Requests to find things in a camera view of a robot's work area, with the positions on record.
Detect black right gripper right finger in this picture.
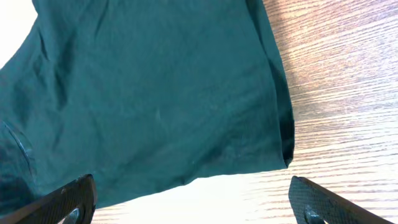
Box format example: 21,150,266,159
289,176,392,224

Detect black shorts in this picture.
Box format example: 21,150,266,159
1,0,295,215

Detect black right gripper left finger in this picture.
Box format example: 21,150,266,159
1,174,97,224

